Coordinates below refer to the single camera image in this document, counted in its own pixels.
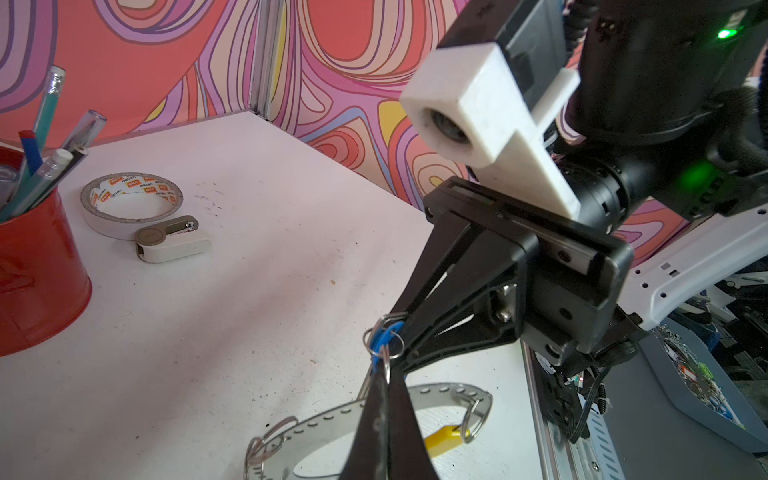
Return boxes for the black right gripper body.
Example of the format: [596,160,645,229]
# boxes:
[424,178,641,377]

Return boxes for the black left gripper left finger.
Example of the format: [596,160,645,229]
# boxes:
[340,367,389,480]

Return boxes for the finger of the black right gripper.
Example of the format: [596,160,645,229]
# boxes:
[391,212,479,318]
[392,230,538,374]

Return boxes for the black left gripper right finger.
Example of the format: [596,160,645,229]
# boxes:
[388,370,439,480]

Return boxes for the blue headed key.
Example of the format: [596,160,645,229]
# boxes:
[369,320,405,371]

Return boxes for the silver metal keyring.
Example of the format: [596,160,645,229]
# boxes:
[243,312,493,479]

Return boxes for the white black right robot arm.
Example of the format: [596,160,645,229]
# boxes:
[392,1,767,377]

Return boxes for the tape roll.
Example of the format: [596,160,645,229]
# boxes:
[79,172,184,240]

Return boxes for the red pencil cup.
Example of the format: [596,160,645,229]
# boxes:
[0,143,93,358]

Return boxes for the pencils in cup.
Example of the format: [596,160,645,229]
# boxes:
[1,66,107,222]

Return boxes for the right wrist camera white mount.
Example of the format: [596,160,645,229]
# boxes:
[399,43,581,220]

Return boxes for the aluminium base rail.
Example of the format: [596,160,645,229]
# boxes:
[522,345,625,480]

